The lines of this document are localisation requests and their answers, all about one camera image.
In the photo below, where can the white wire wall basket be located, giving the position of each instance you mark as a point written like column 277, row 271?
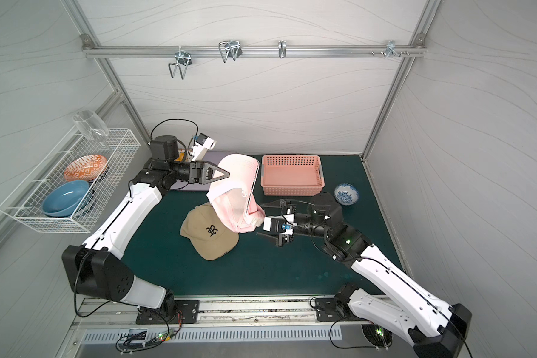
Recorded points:
column 24, row 203

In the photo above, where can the clear drinking glass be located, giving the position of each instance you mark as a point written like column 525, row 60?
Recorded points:
column 91, row 126

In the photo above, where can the yellow fruit pieces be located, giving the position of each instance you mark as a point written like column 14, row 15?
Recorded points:
column 181, row 157

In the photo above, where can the loop metal hook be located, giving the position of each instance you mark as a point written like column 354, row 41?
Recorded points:
column 230, row 49

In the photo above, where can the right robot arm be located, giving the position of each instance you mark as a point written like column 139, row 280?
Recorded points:
column 433, row 327

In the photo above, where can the double wire metal hook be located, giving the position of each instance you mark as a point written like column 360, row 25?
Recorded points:
column 180, row 65

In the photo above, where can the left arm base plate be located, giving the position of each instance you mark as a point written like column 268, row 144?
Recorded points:
column 176, row 312

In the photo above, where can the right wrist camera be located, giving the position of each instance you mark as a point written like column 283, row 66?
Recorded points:
column 283, row 224

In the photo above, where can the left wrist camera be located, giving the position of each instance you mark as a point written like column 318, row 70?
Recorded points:
column 202, row 144

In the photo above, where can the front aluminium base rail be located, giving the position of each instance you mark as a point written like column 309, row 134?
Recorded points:
column 220, row 311

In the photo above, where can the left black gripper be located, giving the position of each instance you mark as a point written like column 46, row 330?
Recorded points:
column 197, row 172

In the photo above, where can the beige baseball cap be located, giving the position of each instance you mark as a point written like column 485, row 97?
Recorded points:
column 208, row 235

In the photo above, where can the pink baseball cap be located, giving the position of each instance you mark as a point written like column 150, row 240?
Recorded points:
column 233, row 199

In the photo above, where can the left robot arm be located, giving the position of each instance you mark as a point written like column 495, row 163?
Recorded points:
column 95, row 268

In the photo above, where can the orange patterned bowl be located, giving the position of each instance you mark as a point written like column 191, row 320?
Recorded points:
column 87, row 168

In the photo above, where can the horizontal aluminium rail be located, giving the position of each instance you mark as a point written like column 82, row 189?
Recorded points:
column 249, row 52

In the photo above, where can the blue white porcelain bowl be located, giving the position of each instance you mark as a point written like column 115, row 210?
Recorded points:
column 346, row 194

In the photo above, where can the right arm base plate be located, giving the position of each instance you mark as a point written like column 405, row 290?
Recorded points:
column 331, row 310

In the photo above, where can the pink plastic basket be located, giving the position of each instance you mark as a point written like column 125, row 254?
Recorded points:
column 292, row 175

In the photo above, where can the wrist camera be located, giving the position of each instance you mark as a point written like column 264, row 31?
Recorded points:
column 202, row 144
column 283, row 224

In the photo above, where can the blue ceramic bowl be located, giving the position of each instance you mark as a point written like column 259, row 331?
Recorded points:
column 66, row 199

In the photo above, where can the small metal hook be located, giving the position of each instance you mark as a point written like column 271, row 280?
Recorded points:
column 281, row 46

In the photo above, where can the lavender cutting mat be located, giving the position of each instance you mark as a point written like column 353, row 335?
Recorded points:
column 213, row 157

